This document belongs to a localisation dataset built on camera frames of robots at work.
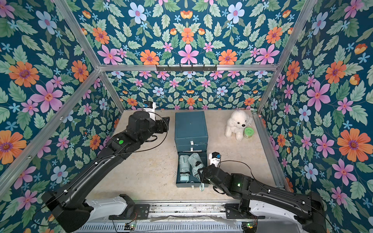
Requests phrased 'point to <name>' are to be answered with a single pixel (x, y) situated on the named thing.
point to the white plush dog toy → (239, 120)
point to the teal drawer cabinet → (191, 137)
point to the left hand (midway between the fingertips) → (165, 117)
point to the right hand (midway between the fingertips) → (198, 172)
